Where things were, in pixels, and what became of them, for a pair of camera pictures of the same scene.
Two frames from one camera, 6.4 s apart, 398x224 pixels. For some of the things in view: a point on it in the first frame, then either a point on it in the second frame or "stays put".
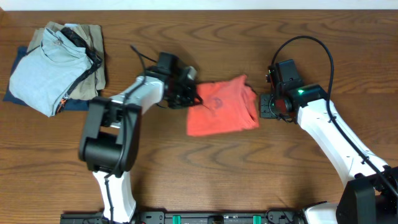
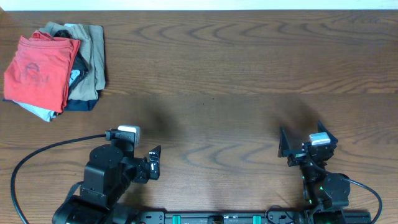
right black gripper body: x=267 y=106 → x=301 y=155
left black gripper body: x=182 y=95 → x=149 y=168
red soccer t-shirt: x=223 y=106 → x=38 y=72
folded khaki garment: x=89 y=88 stays put
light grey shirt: x=46 y=73 → x=43 y=114
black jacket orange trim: x=92 y=53 → x=78 y=63
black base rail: x=280 y=216 stays put
